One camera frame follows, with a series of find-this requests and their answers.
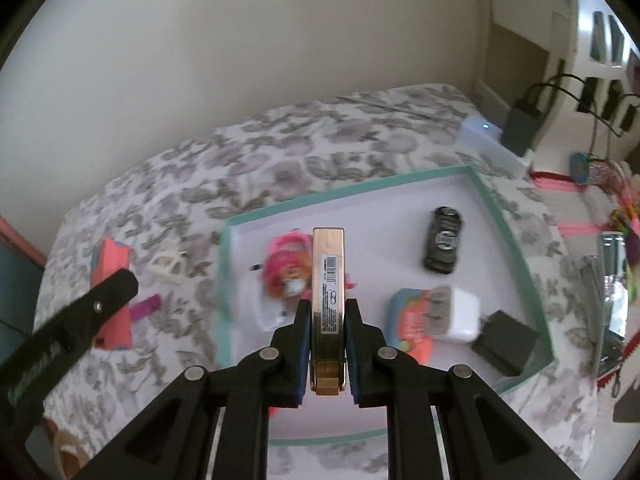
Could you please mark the pink doll toy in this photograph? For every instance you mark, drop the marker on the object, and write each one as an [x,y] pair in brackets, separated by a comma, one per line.
[285,270]

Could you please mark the black box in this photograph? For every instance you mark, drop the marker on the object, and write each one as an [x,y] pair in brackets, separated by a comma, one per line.
[522,127]

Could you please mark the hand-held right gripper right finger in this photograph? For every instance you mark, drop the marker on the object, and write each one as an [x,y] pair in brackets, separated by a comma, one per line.
[352,355]

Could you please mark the beige tape roll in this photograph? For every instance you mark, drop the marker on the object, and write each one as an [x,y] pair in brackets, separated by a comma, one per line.
[72,452]

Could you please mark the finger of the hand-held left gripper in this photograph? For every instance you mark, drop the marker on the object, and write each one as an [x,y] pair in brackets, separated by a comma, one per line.
[75,322]

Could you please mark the white power adapter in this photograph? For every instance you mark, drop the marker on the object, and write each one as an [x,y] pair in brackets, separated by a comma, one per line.
[462,317]

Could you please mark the glittery pink jar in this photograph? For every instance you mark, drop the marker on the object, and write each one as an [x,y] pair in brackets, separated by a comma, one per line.
[605,174]

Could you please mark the purple plastic piece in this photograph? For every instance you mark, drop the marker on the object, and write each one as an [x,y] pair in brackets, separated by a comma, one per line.
[147,306]

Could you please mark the shiny silver container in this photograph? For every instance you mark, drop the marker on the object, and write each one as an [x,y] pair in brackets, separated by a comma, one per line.
[612,285]

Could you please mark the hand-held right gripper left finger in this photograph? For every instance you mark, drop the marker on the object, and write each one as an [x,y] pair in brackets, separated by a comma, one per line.
[300,355]

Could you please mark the coral box with teal edge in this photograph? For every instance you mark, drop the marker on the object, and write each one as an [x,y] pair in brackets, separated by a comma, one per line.
[410,322]

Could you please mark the brown wooden rail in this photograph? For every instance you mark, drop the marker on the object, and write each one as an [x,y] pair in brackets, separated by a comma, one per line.
[20,240]

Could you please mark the gold rectangular box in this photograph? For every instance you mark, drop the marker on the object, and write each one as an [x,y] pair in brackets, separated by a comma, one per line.
[327,280]

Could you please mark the white box device with light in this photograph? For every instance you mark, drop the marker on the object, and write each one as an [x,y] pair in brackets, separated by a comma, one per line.
[482,135]

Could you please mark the teal-rimmed white tray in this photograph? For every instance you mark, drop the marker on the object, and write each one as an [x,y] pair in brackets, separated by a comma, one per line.
[380,240]

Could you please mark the coral toy phone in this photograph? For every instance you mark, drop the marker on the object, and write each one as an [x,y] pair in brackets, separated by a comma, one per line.
[112,260]

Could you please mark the white shelf unit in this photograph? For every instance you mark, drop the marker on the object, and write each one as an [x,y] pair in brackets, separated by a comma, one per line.
[560,25]

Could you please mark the pink strip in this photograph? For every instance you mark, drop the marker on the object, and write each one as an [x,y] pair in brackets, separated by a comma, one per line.
[575,230]

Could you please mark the black toy car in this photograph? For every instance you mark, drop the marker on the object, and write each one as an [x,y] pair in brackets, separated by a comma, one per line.
[442,242]

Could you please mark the teal round disc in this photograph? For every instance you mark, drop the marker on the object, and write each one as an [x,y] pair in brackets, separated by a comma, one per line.
[578,167]

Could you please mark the grey floral bedspread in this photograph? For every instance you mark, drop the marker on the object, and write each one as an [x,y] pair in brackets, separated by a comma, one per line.
[350,130]

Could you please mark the black plug adapter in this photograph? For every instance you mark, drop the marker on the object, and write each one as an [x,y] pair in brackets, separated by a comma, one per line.
[507,345]

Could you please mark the white plastic frame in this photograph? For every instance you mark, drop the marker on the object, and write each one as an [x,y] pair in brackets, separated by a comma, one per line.
[172,273]

